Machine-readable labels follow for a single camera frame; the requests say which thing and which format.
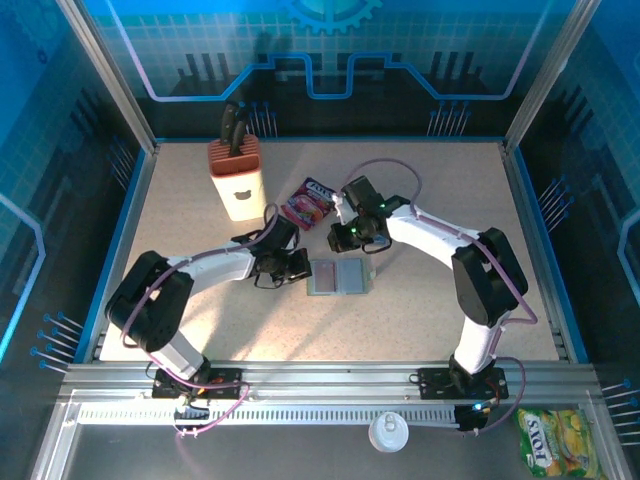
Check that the clear plastic case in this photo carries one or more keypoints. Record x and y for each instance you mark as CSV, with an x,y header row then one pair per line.
x,y
369,285

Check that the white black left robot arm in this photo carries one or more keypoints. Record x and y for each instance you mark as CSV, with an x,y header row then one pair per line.
x,y
220,265

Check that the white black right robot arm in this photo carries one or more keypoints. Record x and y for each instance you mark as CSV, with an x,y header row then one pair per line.
x,y
425,235

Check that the purple candy bag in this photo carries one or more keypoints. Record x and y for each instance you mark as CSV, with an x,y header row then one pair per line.
x,y
307,205

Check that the cream knife block bear emblem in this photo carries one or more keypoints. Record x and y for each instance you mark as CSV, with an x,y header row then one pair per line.
x,y
240,200

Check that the white round can lid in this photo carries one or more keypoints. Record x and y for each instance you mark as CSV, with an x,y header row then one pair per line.
x,y
388,432

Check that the yellow green candy bag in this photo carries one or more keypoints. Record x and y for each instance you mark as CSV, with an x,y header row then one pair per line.
x,y
555,442

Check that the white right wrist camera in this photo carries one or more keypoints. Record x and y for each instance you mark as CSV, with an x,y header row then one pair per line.
x,y
342,207

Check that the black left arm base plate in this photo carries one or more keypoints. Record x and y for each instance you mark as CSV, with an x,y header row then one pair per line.
x,y
227,377

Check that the aluminium frame rail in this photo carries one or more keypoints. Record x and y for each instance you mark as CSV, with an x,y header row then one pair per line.
x,y
325,380

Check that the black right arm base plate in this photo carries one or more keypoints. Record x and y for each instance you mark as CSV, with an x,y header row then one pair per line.
x,y
435,382

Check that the aluminium frame post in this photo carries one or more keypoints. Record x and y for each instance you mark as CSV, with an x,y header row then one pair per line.
x,y
105,75
545,75

